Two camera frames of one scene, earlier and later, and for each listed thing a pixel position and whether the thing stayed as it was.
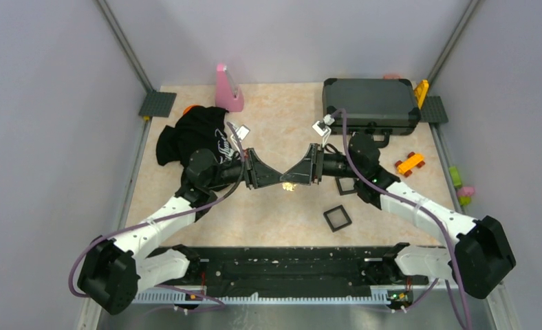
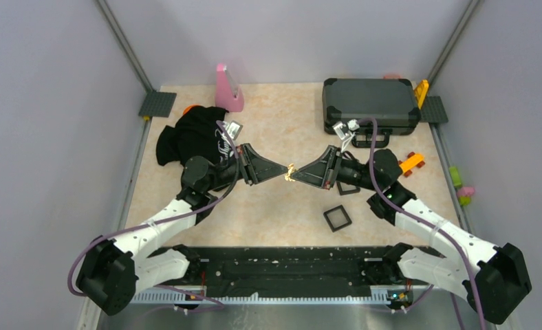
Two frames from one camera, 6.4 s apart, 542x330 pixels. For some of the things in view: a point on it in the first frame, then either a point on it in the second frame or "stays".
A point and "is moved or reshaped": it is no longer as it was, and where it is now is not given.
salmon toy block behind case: (392, 76) stays
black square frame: (341, 192) stays
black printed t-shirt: (199, 127) stays
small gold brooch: (289, 186) is moved or reshaped
